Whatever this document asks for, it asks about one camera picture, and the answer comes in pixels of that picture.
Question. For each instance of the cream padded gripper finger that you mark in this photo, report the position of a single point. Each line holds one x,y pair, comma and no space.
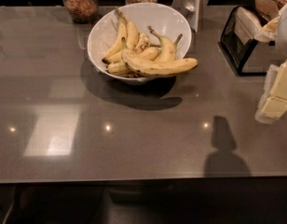
276,104

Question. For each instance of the large front yellow banana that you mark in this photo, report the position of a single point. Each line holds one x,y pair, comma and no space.
149,68

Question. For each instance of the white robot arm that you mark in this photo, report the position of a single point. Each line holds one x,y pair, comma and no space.
276,30

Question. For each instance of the green-stemmed right yellow banana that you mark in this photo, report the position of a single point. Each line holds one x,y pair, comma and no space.
167,46

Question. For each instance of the white bowl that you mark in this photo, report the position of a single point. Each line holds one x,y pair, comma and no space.
163,19

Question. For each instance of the lower left yellow banana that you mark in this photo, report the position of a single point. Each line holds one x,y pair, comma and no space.
118,69

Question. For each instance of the upright center yellow banana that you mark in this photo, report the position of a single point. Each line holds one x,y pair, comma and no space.
132,31

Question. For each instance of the left long yellow banana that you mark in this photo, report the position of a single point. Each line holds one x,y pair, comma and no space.
117,46

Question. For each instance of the black metal rack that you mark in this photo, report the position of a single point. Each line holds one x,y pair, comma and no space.
237,40

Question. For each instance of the brown paper bag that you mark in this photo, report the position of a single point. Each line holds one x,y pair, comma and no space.
267,9

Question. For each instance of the left glass jar with nuts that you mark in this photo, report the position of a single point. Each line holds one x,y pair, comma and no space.
82,11

